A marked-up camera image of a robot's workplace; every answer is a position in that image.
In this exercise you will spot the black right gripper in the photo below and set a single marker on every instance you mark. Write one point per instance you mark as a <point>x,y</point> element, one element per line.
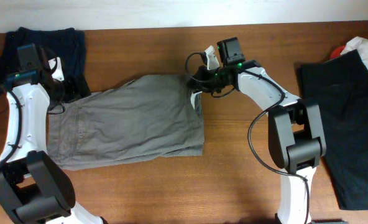
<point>201,74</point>

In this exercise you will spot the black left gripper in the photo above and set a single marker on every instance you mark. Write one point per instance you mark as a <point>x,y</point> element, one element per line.
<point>56,104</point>

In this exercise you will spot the grey shorts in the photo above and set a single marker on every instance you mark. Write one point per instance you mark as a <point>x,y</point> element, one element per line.
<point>150,117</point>

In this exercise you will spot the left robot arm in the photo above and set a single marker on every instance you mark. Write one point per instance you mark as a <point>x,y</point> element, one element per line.
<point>33,189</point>

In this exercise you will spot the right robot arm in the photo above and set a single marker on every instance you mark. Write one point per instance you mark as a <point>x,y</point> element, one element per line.
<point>296,138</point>

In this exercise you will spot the folded navy blue garment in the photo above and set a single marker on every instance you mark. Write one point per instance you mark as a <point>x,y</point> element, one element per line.
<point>67,44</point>

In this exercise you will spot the red cloth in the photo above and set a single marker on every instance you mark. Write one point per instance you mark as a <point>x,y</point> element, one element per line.
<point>336,52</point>

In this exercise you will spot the black trousers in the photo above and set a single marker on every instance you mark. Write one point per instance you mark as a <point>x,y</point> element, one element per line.
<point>340,87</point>

